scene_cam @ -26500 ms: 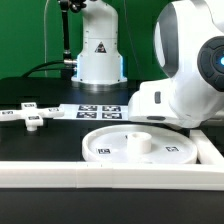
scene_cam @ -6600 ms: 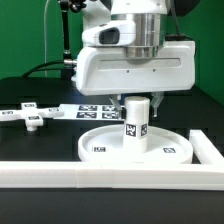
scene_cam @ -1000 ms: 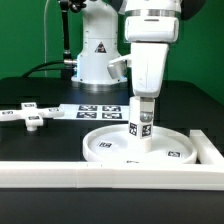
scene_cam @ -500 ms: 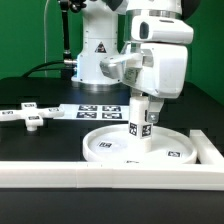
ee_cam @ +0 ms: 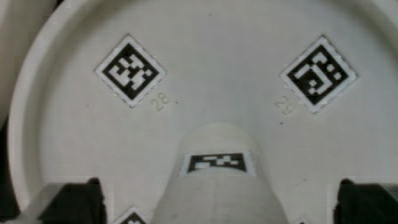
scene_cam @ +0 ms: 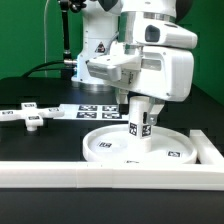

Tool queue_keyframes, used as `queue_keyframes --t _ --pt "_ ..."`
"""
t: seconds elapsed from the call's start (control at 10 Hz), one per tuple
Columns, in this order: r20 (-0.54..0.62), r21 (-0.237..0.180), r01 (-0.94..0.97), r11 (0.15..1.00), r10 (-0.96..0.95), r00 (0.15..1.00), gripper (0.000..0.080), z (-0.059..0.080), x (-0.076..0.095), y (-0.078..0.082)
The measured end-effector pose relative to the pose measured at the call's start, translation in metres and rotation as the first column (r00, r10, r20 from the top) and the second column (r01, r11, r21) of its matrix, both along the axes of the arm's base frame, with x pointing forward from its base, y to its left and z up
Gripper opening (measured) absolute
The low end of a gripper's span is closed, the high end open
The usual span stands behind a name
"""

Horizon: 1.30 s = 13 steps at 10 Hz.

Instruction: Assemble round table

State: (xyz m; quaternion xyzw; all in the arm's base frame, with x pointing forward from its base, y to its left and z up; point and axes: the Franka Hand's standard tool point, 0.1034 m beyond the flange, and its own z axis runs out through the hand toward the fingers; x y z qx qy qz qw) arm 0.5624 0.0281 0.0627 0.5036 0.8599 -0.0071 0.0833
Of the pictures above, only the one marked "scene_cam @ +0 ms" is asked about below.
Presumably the white L-shaped fence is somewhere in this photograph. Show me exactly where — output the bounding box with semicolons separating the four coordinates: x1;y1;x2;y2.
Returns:
0;130;224;191

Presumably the white round table top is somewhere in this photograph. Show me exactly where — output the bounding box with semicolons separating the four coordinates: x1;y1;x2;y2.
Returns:
83;124;197;165

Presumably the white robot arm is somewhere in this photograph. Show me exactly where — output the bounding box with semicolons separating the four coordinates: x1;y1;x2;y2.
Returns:
75;0;197;113

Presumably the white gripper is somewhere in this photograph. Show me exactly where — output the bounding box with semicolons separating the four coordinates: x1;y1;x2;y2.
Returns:
111;43;194;125

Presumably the white sheet with markers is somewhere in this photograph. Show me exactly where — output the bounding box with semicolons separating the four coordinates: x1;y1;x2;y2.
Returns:
59;104;129;121

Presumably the black cable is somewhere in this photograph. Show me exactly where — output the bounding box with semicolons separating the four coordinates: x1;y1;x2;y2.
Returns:
21;59;78;79

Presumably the white cross-shaped table base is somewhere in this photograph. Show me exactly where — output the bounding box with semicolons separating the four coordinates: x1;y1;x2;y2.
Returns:
0;102;64;132

